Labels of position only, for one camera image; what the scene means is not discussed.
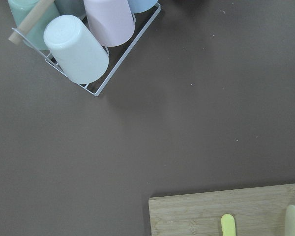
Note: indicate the white plastic cup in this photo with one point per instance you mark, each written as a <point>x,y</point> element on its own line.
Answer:
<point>79,54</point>

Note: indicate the pink plastic cup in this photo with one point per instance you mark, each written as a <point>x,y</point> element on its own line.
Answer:
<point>110,21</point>

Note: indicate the blue plastic cup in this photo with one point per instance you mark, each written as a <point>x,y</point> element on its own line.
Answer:
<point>139,6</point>

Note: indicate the grey plastic cup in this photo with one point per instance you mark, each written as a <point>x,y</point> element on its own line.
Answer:
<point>71,7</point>

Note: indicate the yellow plastic knife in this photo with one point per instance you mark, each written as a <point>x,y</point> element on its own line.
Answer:
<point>228,225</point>

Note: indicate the bamboo cutting board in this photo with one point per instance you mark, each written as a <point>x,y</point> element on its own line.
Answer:
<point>258,211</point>

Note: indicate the mint green plastic cup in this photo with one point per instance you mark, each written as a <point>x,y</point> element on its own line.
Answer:
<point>21,8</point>

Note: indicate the white wire cup rack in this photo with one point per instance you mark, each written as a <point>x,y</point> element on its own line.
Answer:
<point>96,87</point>

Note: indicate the wooden rack handle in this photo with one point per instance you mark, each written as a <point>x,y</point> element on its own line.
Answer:
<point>19,34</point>

